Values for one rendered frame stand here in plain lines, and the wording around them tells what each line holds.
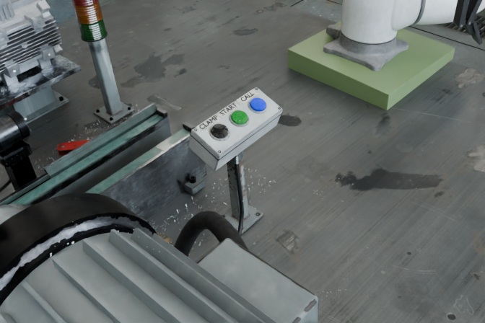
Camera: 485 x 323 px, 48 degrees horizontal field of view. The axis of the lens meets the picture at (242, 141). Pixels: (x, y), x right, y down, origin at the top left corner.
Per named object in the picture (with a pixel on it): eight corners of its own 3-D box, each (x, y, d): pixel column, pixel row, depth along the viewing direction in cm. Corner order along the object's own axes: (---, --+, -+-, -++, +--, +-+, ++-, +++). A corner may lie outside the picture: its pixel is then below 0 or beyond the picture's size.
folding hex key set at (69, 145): (94, 144, 137) (92, 138, 136) (93, 153, 134) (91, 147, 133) (59, 148, 136) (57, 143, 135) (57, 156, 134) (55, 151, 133)
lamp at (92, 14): (86, 27, 127) (81, 9, 124) (72, 20, 130) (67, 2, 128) (107, 17, 130) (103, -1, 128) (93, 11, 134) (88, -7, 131)
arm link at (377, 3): (332, 19, 158) (340, -57, 144) (392, 15, 159) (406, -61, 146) (348, 47, 145) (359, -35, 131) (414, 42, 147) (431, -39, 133)
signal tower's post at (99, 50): (111, 125, 143) (69, -31, 117) (93, 114, 148) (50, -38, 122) (134, 110, 148) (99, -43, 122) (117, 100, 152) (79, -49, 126)
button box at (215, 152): (214, 172, 95) (219, 155, 91) (186, 146, 97) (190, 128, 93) (277, 125, 104) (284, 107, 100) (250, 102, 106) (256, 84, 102)
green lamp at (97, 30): (91, 44, 130) (86, 27, 127) (76, 37, 133) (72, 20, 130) (111, 34, 133) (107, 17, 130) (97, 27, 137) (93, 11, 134)
